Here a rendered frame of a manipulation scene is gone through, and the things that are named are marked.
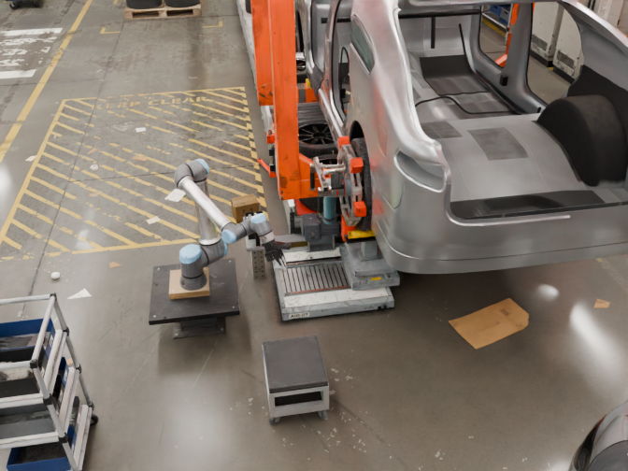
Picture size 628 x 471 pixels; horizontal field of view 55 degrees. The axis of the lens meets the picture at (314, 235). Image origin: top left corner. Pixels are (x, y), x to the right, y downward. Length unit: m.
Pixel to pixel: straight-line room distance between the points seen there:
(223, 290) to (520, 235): 2.01
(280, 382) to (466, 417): 1.16
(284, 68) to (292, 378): 2.09
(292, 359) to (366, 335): 0.82
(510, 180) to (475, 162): 0.27
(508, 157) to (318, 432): 2.28
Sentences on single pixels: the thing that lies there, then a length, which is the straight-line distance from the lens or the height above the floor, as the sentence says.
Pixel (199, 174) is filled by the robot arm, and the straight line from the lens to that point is 4.00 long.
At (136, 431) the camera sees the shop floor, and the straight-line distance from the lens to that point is 3.94.
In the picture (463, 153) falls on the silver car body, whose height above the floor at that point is 1.04.
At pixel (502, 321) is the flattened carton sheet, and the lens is 4.58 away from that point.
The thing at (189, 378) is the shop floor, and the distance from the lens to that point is 4.14.
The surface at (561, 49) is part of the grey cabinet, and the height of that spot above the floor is 0.35.
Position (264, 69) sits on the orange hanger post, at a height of 0.91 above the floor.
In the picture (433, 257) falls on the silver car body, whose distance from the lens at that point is 3.52.
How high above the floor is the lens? 3.00
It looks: 35 degrees down
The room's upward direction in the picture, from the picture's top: 1 degrees counter-clockwise
